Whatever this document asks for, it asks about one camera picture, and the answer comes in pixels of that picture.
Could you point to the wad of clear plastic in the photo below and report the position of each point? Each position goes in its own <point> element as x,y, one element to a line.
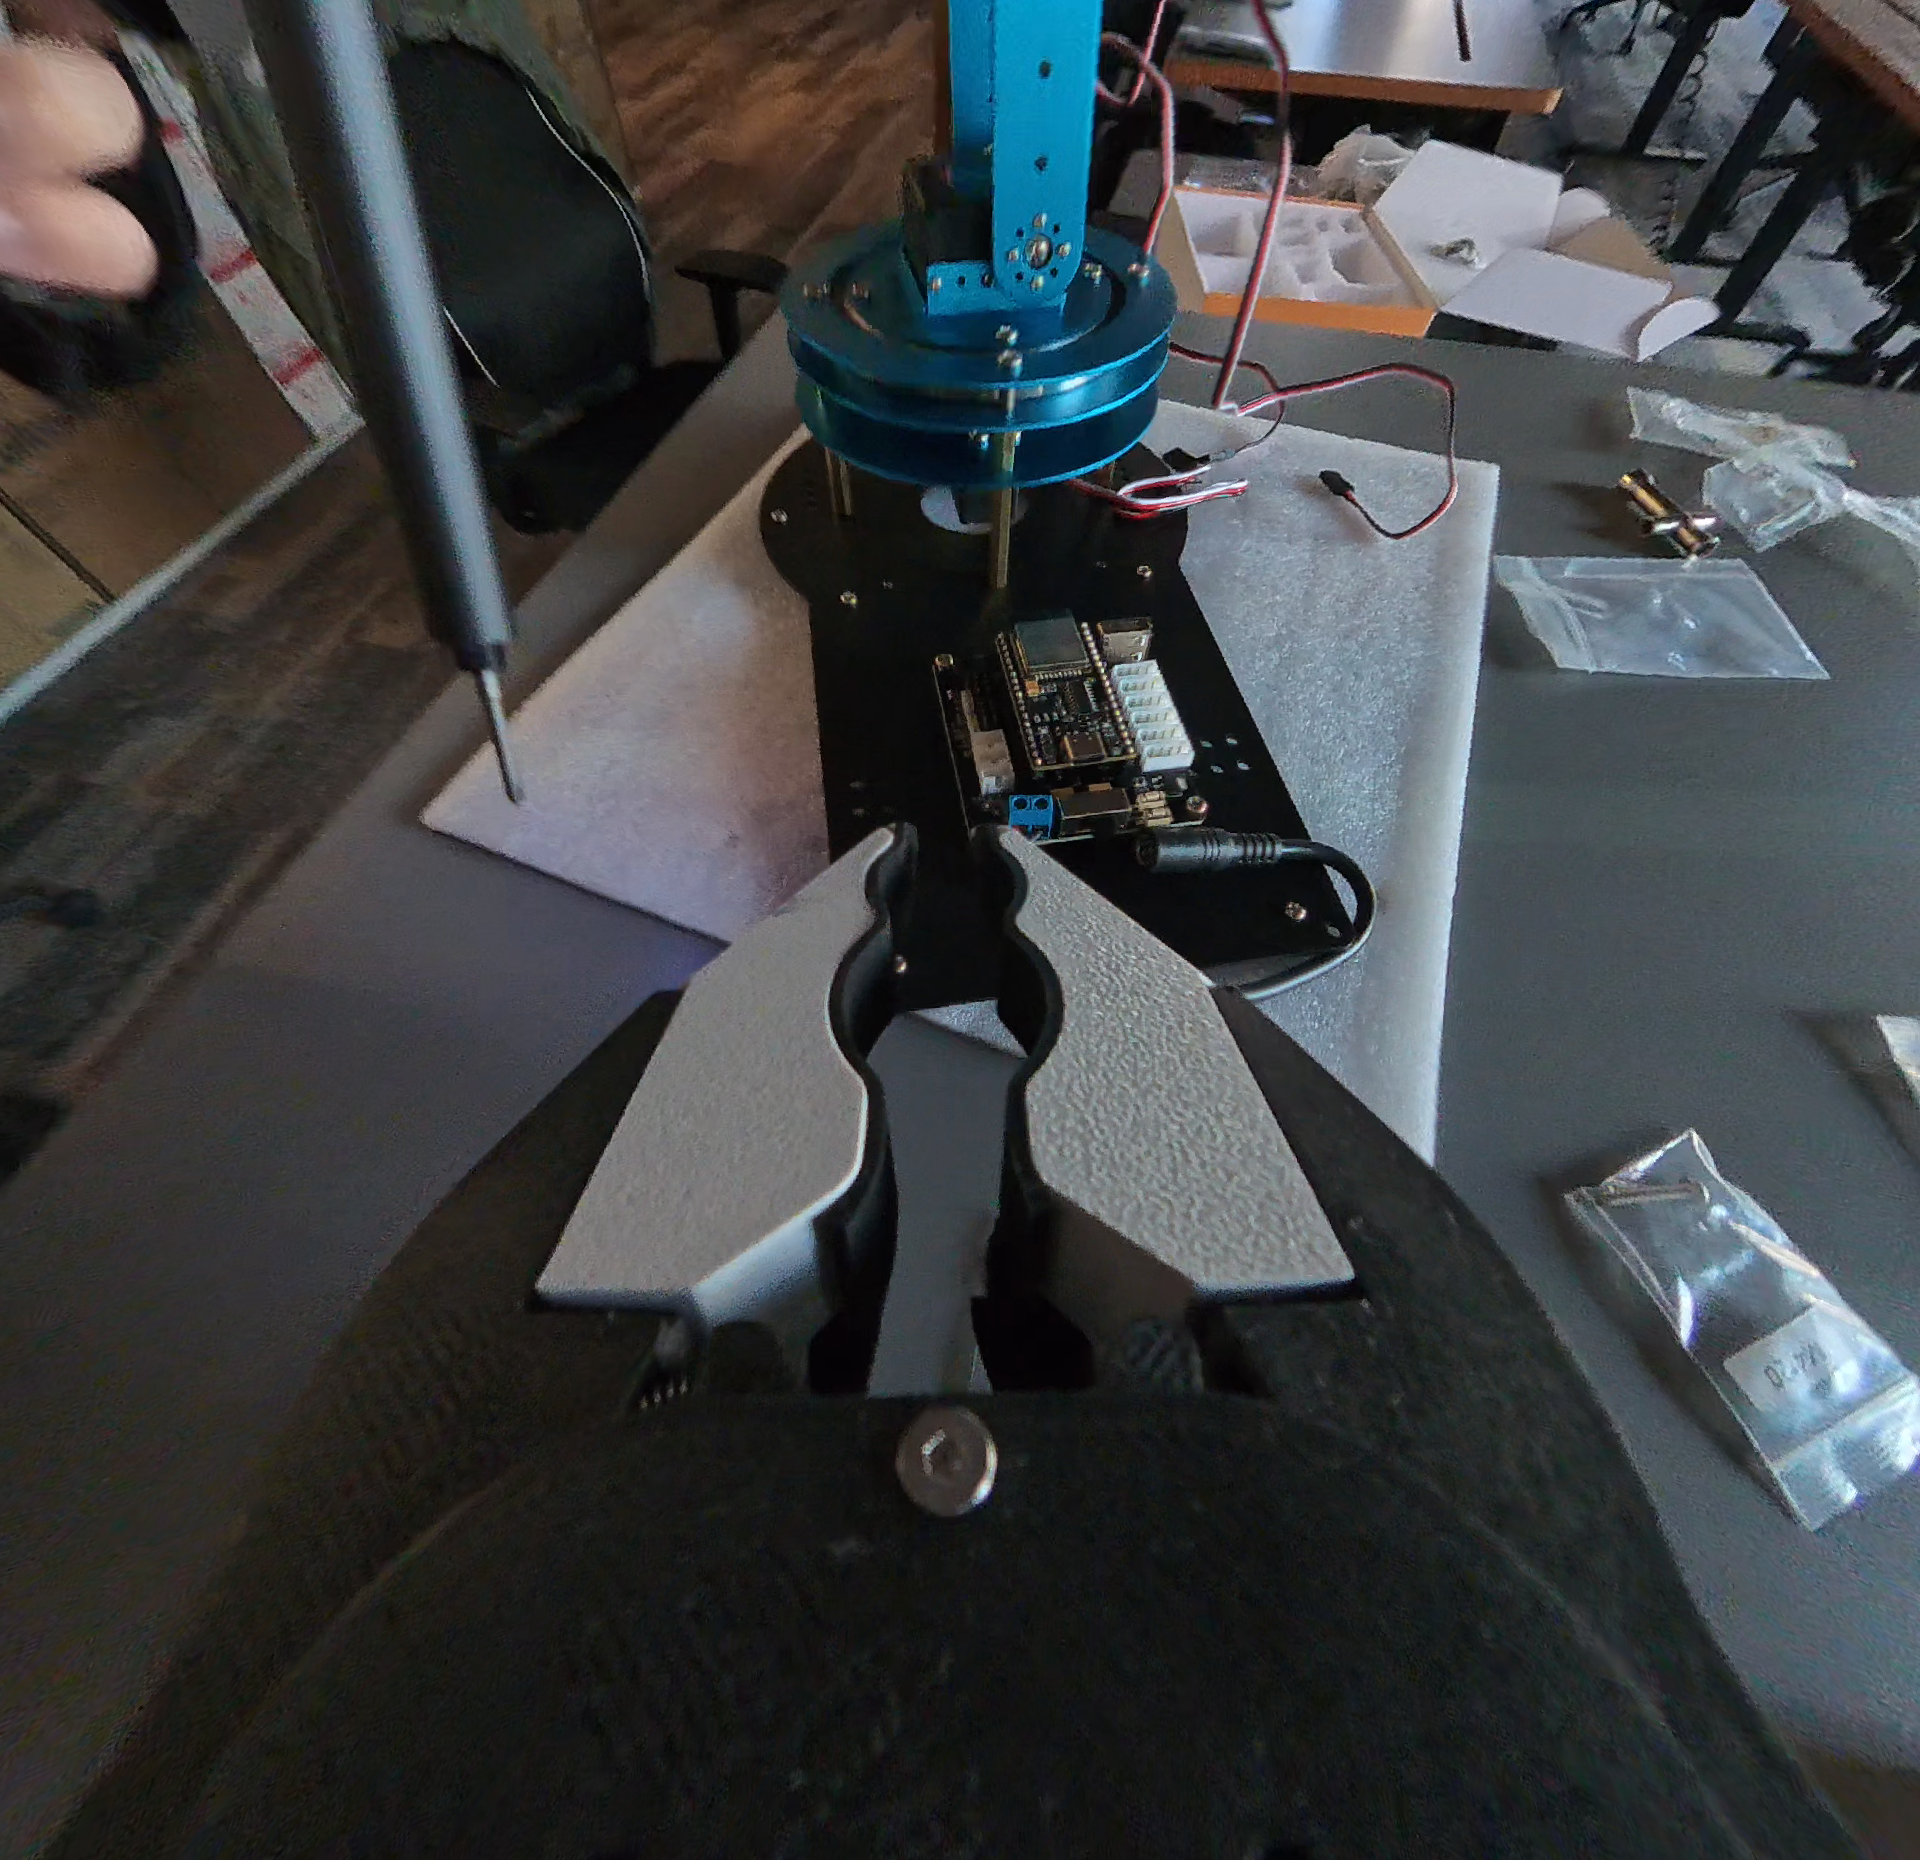
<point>1362,164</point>

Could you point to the clear bag with white label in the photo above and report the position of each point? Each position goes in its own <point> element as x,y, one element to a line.
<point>1755,1321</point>

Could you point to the person's left hand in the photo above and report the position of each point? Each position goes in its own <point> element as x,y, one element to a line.
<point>60,152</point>

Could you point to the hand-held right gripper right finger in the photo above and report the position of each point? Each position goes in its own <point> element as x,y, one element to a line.
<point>1186,1125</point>

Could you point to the wooden edged background desk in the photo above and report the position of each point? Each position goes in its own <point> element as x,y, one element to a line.
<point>1844,30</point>

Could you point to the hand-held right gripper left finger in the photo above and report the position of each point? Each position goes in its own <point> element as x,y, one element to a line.
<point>718,1125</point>

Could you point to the black office chair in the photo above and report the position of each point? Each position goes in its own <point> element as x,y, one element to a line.
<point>524,270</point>

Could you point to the cardboard box with foam insert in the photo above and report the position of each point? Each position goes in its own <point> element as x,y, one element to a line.
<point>1290,255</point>

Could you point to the flat clear plastic bag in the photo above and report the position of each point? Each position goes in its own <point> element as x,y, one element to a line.
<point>1650,615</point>

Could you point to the white foam sheet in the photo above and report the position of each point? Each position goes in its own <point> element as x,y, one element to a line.
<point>1349,690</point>

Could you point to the blue toy robot arm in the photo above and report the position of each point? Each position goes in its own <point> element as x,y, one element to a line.
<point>1020,92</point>

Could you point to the crumpled clear plastic bag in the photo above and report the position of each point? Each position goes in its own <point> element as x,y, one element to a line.
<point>1726,420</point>
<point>1800,497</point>

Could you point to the grey background desk with slot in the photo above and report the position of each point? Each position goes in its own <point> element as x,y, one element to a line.
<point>1380,30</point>

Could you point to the grey electric screwdriver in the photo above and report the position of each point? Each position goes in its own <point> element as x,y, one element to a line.
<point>405,391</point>

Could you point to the open cardboard box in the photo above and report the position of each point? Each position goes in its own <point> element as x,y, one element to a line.
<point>1544,270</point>

